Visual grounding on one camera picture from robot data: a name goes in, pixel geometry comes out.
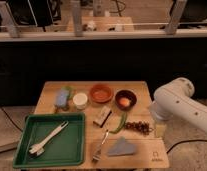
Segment small white cup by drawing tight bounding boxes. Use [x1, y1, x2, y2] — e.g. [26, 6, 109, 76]
[73, 93, 88, 109]

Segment green chili pepper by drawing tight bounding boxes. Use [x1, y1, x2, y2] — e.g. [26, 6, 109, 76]
[109, 113, 127, 134]

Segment green plastic tray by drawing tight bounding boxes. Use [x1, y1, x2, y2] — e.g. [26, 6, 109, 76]
[13, 113, 85, 169]

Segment white plastic tongs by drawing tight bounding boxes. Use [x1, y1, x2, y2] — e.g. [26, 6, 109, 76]
[29, 121, 69, 156]

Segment black cable left floor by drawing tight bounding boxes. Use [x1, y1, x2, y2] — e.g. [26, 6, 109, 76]
[0, 106, 24, 133]

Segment dark dried berries cluster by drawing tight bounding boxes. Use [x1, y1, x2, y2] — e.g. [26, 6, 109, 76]
[124, 121, 153, 135]

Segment grey towel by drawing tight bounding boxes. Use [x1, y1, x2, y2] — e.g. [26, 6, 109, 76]
[107, 137, 137, 157]

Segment black cable right floor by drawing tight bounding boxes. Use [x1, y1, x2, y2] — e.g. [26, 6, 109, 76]
[166, 138, 207, 155]

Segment dark bowl with egg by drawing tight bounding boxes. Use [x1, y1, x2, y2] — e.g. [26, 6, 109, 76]
[115, 90, 137, 111]

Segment wooden block with black edge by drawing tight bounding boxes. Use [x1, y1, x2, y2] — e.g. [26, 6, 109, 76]
[93, 106, 112, 127]

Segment black cable floor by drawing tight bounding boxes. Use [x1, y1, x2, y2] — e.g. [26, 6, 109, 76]
[0, 106, 24, 133]
[166, 138, 207, 155]

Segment blue green sponge toy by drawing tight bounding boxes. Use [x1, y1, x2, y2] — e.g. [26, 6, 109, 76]
[54, 86, 72, 112]

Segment red orange bowl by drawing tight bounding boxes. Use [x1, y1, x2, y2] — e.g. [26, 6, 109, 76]
[89, 84, 113, 103]

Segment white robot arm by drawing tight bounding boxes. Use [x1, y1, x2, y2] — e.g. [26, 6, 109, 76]
[149, 77, 207, 133]

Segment metal fork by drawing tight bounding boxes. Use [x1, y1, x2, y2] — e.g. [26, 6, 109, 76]
[92, 130, 109, 162]

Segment wooden cutting board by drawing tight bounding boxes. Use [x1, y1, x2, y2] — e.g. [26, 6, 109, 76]
[85, 139, 169, 169]

